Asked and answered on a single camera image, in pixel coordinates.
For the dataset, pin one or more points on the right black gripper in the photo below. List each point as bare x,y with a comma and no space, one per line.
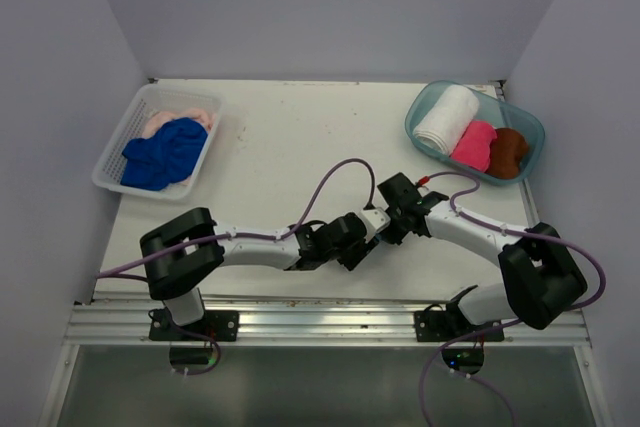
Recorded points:
395,236

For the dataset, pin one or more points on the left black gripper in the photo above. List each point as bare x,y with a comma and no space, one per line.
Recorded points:
361,247

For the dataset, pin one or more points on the white towel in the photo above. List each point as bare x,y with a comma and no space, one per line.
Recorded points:
444,124

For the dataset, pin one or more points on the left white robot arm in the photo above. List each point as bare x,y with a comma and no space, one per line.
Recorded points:
184,251

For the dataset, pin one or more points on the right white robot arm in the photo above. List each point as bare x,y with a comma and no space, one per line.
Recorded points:
539,278

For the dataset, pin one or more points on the pink rolled towel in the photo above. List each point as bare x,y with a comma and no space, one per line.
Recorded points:
474,147

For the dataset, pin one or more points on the brown rolled towel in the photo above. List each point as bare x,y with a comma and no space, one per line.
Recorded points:
507,151

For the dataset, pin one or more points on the teal transparent plastic bin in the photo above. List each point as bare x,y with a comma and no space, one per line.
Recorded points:
496,112

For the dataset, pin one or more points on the dark blue cloth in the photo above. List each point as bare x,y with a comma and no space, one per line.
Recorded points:
168,157

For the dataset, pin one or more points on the pink cloth in basket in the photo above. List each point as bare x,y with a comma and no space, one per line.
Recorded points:
156,121

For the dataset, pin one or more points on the white plastic laundry basket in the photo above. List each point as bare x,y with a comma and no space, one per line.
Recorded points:
149,100

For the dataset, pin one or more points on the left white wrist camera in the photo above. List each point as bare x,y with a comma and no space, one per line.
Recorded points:
375,220

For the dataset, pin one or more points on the aluminium mounting rail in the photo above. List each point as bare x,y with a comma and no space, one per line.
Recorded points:
124,320

